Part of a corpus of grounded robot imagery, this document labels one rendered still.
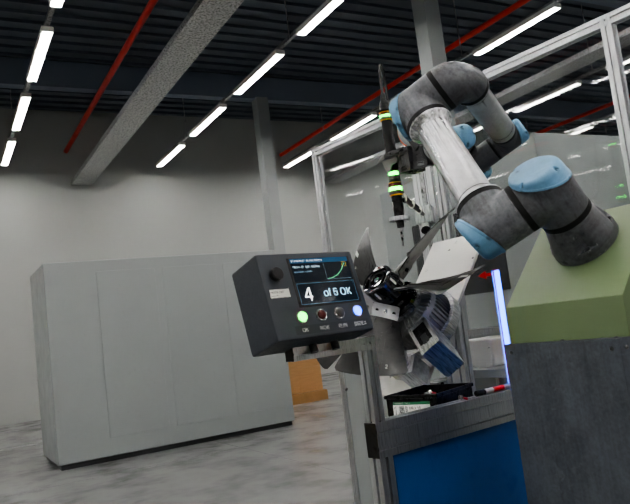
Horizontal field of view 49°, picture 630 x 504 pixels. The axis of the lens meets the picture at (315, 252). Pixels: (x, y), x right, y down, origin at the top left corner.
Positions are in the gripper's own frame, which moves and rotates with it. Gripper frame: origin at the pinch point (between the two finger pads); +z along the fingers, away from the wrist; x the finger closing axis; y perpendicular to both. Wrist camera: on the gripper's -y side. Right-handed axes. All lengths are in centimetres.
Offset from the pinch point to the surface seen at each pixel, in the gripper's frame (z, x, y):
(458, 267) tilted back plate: 4, 33, 37
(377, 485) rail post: -38, -55, 90
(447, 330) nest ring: -6, 11, 59
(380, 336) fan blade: 0, -13, 58
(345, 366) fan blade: 4, -25, 65
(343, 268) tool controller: -43, -61, 40
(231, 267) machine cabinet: 513, 245, -29
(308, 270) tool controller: -43, -71, 40
